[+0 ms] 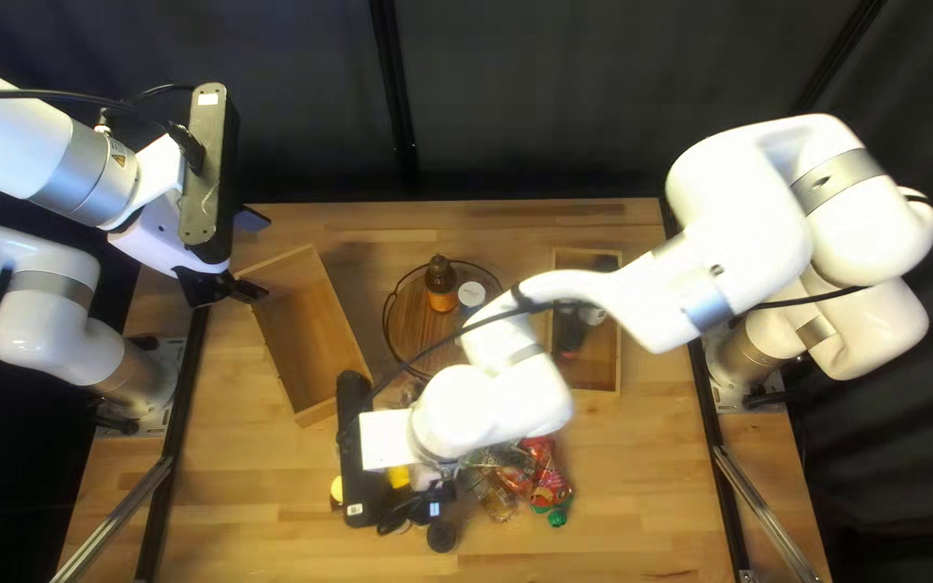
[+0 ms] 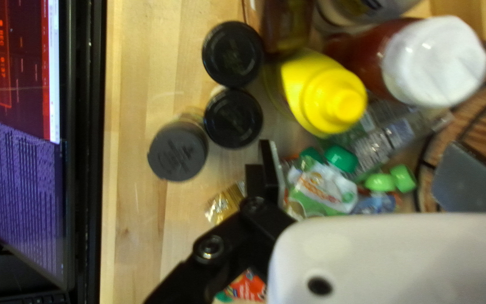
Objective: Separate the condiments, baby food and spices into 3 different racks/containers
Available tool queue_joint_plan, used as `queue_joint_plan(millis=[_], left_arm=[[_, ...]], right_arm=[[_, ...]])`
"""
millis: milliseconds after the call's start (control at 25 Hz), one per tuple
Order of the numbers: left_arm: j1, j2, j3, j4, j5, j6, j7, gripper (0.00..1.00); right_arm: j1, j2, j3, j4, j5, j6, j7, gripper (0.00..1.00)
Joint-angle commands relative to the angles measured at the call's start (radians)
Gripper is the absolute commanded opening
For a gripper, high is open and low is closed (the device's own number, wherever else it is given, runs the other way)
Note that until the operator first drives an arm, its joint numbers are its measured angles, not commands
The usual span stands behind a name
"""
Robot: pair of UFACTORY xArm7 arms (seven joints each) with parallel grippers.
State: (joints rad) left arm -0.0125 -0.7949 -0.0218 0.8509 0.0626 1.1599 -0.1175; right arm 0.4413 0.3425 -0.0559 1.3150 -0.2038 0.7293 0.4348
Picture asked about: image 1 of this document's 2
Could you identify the black frame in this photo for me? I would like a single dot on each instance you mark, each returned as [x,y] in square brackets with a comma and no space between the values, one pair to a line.
[392,81]

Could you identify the brown hot sauce bottle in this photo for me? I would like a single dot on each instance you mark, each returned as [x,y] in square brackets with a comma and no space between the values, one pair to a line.
[440,291]

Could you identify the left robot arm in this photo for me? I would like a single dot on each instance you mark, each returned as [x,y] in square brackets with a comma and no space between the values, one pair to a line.
[21,138]

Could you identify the tall dressing bottle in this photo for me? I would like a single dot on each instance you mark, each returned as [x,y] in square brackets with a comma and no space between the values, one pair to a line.
[471,293]

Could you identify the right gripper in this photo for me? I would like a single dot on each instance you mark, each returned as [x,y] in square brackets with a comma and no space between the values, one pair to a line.
[385,441]

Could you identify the yellow-brown baby food pouch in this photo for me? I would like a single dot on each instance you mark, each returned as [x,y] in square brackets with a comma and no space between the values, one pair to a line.
[495,498]

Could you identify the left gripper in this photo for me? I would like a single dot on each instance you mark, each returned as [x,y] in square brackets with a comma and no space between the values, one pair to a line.
[155,235]

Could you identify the yellow mustard bottle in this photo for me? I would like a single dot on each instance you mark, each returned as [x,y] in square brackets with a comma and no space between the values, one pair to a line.
[398,476]

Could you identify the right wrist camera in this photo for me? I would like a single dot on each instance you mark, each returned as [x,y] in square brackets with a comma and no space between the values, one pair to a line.
[351,389]

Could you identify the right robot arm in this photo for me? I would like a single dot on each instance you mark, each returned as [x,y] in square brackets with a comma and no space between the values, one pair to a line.
[742,243]

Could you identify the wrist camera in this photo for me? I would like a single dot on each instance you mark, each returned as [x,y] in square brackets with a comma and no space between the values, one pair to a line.
[209,186]
[351,389]

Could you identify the red baby food pouch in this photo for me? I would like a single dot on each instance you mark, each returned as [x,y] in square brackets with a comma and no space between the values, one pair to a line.
[546,478]

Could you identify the green veggie baby food pouch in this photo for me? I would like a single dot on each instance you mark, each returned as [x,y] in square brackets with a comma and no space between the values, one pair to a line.
[499,457]

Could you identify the wooden box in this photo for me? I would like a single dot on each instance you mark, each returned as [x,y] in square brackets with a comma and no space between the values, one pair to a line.
[596,364]
[304,332]

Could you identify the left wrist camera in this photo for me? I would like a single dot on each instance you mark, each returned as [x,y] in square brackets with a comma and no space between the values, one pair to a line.
[209,186]

